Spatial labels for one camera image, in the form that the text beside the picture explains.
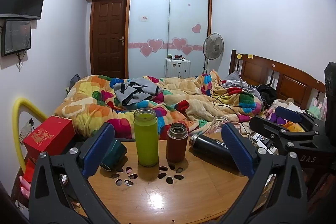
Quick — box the purple cloth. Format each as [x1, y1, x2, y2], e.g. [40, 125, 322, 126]
[267, 111, 288, 126]

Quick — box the brown wooden door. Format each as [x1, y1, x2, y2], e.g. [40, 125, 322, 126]
[91, 0, 129, 79]

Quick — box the black clothing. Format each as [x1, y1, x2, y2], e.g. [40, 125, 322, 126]
[257, 84, 278, 110]

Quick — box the small wall monitor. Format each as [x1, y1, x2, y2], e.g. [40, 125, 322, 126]
[1, 20, 32, 57]

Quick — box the colourful patchwork blanket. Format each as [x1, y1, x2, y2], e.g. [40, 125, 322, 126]
[53, 70, 266, 139]

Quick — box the wall power socket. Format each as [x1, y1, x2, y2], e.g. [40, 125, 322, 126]
[19, 118, 35, 135]

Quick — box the green plush toy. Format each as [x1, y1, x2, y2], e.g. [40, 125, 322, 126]
[307, 100, 327, 120]

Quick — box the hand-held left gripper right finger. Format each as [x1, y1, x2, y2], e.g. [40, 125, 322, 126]
[220, 123, 310, 224]

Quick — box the yellow foam tube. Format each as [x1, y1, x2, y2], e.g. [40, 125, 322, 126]
[12, 98, 48, 172]

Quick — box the red gift box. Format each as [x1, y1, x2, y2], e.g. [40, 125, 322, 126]
[23, 115, 76, 159]

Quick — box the grey garment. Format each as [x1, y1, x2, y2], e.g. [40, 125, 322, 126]
[113, 76, 165, 106]

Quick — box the clear plastic jar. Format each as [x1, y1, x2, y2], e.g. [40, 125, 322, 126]
[208, 115, 235, 135]

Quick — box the striped pillow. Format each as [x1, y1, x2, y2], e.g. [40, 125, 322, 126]
[222, 70, 255, 90]

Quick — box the black cable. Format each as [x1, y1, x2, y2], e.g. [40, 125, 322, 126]
[211, 88, 256, 144]

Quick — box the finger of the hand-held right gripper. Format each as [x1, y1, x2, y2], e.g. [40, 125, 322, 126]
[277, 106, 325, 132]
[249, 116, 316, 155]

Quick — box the brown cup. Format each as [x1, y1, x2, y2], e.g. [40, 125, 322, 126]
[166, 123, 189, 163]

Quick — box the orange cloth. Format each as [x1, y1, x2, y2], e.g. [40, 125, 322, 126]
[282, 121, 306, 133]

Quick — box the green cup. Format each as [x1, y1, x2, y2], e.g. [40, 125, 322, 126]
[133, 108, 159, 167]

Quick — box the wooden wardrobe with heart stickers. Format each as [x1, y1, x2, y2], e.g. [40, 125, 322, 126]
[78, 0, 213, 80]

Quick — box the wooden bed headboard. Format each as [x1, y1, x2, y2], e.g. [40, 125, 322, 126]
[228, 49, 327, 110]

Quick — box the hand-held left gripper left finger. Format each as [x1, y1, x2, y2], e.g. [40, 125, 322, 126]
[29, 122, 116, 224]

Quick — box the white suitcase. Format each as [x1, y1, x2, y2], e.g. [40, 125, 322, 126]
[164, 55, 192, 79]

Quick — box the black thermos bottle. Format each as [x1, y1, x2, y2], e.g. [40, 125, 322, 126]
[189, 133, 240, 170]

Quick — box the standing fan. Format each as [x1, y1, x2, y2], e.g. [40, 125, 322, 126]
[202, 33, 225, 75]

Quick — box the teal box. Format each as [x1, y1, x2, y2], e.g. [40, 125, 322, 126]
[99, 138, 128, 172]

